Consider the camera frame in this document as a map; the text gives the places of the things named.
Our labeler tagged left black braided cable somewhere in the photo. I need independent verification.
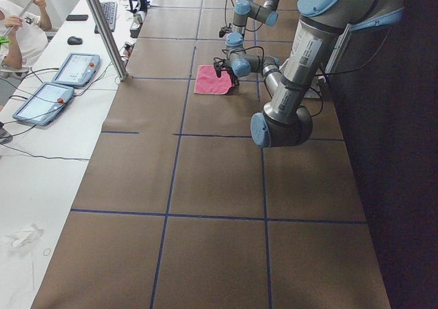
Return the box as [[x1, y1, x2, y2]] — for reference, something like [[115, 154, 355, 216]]
[[221, 45, 266, 66]]

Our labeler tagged black computer mouse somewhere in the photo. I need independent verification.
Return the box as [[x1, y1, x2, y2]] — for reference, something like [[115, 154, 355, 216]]
[[67, 36, 83, 46]]

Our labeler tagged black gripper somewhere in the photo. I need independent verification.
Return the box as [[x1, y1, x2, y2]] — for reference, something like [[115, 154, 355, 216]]
[[218, 61, 239, 87]]

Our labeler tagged person in white shirt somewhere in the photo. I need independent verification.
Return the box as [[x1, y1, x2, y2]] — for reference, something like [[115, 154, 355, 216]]
[[1, 0, 52, 77]]

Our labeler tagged pink towel with white hem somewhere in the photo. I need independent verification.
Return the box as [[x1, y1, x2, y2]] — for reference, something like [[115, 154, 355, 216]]
[[194, 65, 233, 95]]

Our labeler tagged aluminium frame post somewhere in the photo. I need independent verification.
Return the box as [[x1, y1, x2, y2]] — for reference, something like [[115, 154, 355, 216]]
[[86, 0, 128, 82]]

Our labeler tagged upper blue teach pendant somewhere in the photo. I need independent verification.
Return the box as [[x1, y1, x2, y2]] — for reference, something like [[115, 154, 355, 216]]
[[52, 53, 101, 88]]

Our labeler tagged lower blue teach pendant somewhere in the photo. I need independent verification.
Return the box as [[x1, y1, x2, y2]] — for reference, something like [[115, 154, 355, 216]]
[[12, 82, 75, 126]]

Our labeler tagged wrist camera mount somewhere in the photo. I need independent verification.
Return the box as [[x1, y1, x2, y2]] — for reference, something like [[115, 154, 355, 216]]
[[213, 57, 227, 78], [218, 25, 233, 38]]

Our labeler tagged black keyboard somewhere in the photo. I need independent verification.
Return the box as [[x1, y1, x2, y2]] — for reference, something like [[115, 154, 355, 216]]
[[100, 1, 118, 32]]

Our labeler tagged black smartphone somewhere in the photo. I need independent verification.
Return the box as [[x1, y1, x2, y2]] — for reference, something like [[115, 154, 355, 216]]
[[66, 14, 88, 22]]

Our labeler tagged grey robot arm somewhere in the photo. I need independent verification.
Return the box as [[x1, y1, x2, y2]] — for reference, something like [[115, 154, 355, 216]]
[[229, 0, 280, 37], [214, 0, 404, 148]]

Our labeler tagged black braided cable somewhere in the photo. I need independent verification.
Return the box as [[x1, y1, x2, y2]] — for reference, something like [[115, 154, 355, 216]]
[[221, 45, 266, 66], [224, 0, 237, 33]]

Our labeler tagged blue teach pendant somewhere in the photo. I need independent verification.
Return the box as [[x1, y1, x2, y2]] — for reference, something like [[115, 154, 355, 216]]
[[12, 82, 75, 126], [52, 53, 101, 88]]

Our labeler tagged right black braided cable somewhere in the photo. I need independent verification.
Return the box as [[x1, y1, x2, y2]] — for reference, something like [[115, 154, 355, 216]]
[[224, 0, 237, 33]]

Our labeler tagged crumpled white tissue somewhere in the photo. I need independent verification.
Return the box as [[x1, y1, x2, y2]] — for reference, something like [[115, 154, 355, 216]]
[[6, 224, 44, 250]]

